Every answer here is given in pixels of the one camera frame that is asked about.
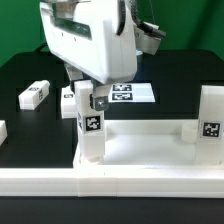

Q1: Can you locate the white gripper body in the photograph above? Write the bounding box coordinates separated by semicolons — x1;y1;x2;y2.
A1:
40;0;137;84

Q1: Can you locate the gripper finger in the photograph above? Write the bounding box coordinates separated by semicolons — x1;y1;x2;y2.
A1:
65;63;83;90
90;81;111;111

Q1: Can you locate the white desk tabletop tray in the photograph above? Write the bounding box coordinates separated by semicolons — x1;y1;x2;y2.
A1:
73;120;224;169

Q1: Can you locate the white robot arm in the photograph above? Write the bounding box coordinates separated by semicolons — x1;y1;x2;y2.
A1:
40;0;164;111

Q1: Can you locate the white block at left edge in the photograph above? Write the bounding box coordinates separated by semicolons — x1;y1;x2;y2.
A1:
0;120;7;146

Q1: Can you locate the white marker base plate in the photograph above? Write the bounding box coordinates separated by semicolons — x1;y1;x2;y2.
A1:
108;83;155;103

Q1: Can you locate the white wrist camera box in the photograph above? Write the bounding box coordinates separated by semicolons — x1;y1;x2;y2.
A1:
134;22;166;55

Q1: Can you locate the white L-shaped fence wall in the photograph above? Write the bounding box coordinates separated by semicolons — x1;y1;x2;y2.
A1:
0;164;224;198

